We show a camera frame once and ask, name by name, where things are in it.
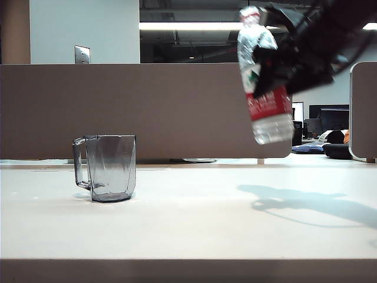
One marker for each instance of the metal wall switch plate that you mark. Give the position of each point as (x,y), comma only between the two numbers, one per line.
(82,54)

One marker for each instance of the grey desk divider panel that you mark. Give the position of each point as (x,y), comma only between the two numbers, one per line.
(147,112)

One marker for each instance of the clear water bottle red label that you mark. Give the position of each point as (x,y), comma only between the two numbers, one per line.
(268,109)

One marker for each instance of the right gripper finger with screws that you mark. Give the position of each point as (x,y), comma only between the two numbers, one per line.
(274,73)

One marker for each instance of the grey transparent plastic mug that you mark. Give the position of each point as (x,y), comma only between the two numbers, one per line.
(113,171)

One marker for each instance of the blue patterned cloth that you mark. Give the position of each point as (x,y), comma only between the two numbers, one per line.
(309,148)

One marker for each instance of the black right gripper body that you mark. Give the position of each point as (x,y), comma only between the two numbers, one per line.
(309,59)

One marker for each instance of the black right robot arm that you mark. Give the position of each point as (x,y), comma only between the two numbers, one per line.
(338,20)

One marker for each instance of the grey divider panel right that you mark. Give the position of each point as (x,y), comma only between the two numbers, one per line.
(363,118)

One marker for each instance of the black computer monitor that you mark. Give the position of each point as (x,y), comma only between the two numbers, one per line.
(332,118)

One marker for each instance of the long ceiling light strip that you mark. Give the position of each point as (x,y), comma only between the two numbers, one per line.
(191,26)

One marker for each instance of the black bag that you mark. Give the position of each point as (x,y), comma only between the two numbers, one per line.
(337,150)

